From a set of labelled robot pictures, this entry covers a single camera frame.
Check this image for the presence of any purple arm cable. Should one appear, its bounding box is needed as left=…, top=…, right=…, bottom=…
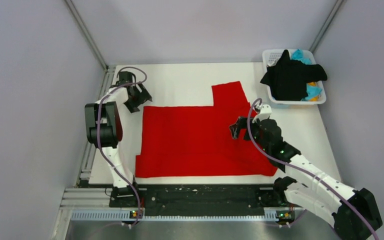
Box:
left=94, top=66, right=149, bottom=229
left=246, top=97, right=381, bottom=240

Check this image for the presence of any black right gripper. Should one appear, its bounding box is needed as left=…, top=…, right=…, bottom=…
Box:
left=229, top=116, right=271, bottom=153

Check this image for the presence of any blue t-shirt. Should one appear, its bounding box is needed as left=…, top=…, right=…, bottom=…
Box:
left=290, top=49, right=312, bottom=102

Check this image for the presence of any aluminium frame left rail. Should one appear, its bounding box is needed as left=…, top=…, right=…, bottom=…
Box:
left=75, top=65, right=116, bottom=188

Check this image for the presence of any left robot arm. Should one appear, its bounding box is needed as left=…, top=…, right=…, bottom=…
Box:
left=84, top=66, right=152, bottom=209

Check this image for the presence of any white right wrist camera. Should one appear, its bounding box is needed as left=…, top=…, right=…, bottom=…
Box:
left=252, top=103, right=272, bottom=123

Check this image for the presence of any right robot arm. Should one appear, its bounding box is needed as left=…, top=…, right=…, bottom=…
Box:
left=229, top=116, right=383, bottom=240

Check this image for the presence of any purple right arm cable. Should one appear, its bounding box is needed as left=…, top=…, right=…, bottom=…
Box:
left=246, top=97, right=381, bottom=240

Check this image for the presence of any black t-shirt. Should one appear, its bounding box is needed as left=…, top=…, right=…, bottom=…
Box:
left=260, top=49, right=328, bottom=101

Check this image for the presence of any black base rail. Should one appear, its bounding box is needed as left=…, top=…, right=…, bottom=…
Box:
left=107, top=180, right=312, bottom=220

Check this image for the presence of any white plastic basket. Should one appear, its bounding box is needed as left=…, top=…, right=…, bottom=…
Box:
left=262, top=48, right=327, bottom=108

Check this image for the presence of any red t-shirt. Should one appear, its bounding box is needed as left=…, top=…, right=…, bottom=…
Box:
left=135, top=81, right=277, bottom=178

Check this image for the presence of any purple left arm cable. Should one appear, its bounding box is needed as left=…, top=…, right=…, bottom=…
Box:
left=94, top=66, right=149, bottom=229

